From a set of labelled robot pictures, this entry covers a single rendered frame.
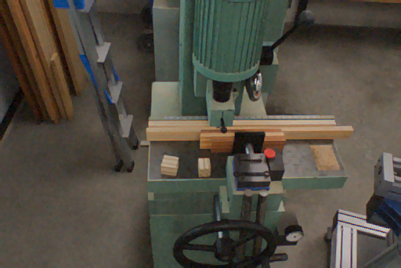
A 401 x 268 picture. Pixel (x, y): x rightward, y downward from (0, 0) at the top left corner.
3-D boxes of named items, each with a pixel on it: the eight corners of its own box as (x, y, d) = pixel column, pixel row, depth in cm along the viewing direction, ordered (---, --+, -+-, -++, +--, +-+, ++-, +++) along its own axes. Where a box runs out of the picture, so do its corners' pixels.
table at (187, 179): (146, 220, 109) (145, 208, 105) (149, 140, 130) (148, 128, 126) (353, 215, 114) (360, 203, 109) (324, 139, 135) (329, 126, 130)
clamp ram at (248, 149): (234, 170, 115) (237, 150, 108) (231, 151, 120) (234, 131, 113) (264, 170, 116) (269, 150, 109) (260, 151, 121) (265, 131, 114)
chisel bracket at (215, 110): (208, 131, 115) (210, 110, 108) (205, 99, 124) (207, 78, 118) (233, 131, 115) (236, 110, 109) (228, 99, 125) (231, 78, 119)
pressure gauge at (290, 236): (282, 244, 131) (287, 233, 125) (279, 234, 134) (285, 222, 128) (300, 244, 132) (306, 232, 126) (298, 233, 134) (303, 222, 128)
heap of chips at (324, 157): (318, 170, 117) (319, 166, 116) (309, 145, 124) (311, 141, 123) (340, 169, 118) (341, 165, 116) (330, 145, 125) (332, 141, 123)
